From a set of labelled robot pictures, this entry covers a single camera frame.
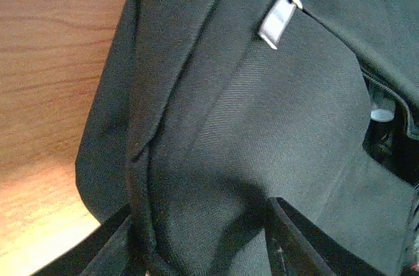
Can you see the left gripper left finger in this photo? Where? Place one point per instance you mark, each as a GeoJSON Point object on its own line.
{"type": "Point", "coordinates": [97, 251]}

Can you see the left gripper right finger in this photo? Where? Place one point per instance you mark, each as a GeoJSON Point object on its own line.
{"type": "Point", "coordinates": [296, 246]}

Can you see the black student backpack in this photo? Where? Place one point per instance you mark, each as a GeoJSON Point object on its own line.
{"type": "Point", "coordinates": [206, 109]}

